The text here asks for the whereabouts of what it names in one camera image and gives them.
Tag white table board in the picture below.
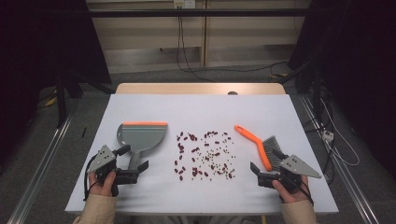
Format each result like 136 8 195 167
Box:
64 93 340 216

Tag white wall socket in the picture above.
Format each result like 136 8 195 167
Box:
173 0 196 9

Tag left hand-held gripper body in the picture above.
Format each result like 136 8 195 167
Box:
87 145 140 198

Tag black horizontal crossbar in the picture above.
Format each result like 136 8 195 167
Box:
88 8 312 18

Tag white power strip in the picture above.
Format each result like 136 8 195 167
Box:
321 130 335 143

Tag dark curtain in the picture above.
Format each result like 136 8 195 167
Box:
0 0 112 167
287 0 396 180

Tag black metal stand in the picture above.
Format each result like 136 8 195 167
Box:
55 73 69 129

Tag white cable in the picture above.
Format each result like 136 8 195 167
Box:
319 98 361 167

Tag person's right hand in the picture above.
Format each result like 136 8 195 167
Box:
272 175 312 204

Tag right hand-held gripper black cable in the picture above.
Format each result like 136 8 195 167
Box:
298 179 315 206

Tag red beans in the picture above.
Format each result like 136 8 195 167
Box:
173 130 237 182

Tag bundle of black cables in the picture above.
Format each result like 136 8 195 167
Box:
302 69 336 175

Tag left hand-held gripper black cable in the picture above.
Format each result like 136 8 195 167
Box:
82 154 100 202

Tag black hanging wall cable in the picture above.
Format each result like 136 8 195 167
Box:
176 16 217 83

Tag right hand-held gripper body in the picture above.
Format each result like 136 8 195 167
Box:
257 154 322 192

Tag person's left hand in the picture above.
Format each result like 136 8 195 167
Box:
88 171 117 198

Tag grey dustpan with orange edge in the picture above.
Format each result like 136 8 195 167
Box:
116 120 169 172

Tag orange brush with grey bristles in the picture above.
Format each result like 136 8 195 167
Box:
233 124 286 173

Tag wooden table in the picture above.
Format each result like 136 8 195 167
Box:
115 82 287 95

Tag black floor cable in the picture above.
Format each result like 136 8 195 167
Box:
186 61 289 75

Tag aluminium floor rail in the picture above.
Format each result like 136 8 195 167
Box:
7 115 75 224
298 94 381 224

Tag hand-held gripper black cable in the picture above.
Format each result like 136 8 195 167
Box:
298 179 315 206
82 154 100 202

